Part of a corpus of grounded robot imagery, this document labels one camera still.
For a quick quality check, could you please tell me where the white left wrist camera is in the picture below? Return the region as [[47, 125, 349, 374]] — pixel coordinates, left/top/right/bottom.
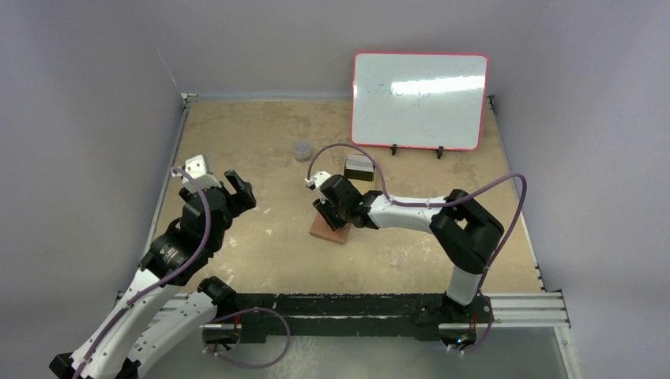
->
[[184, 154, 217, 187]]

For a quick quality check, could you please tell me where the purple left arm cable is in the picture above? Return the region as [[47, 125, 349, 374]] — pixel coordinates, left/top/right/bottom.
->
[[70, 166, 212, 379]]

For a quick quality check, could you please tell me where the red framed whiteboard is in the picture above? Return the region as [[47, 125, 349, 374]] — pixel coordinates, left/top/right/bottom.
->
[[351, 51, 488, 151]]

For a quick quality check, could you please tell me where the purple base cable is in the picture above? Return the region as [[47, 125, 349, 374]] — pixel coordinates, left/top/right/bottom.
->
[[446, 292, 496, 357], [201, 306, 292, 370]]

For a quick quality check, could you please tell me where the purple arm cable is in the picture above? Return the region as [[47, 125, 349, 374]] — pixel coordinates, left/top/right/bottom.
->
[[70, 166, 212, 379], [307, 143, 528, 294]]

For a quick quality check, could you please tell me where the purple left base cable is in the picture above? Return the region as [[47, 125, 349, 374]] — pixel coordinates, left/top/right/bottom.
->
[[201, 306, 292, 370]]

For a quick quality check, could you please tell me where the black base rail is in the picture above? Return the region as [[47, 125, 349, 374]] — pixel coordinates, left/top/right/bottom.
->
[[213, 293, 492, 347]]

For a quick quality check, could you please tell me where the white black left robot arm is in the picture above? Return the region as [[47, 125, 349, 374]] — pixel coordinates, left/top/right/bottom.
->
[[49, 161, 257, 378]]

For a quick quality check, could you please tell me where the stack of cards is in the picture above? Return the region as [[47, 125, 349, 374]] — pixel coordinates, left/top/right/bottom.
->
[[344, 154, 375, 174]]

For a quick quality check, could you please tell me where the brown leather card holder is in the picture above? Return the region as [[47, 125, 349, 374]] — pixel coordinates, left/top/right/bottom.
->
[[309, 214, 351, 245]]

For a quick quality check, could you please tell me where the beige oval plastic tray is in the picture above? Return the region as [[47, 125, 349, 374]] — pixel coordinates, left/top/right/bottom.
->
[[343, 166, 376, 182]]

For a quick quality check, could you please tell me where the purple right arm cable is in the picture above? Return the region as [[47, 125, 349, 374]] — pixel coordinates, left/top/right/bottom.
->
[[307, 143, 528, 294]]

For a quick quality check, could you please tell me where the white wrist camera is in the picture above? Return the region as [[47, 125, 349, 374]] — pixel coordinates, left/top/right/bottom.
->
[[305, 171, 331, 190], [184, 154, 217, 187]]

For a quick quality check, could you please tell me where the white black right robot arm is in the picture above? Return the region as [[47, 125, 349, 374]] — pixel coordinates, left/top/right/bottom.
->
[[305, 171, 504, 321]]

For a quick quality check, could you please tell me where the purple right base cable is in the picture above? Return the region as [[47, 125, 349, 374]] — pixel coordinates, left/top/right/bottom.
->
[[446, 292, 496, 357]]

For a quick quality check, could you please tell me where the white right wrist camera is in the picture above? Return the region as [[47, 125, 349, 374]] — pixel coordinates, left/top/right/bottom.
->
[[305, 171, 331, 190]]

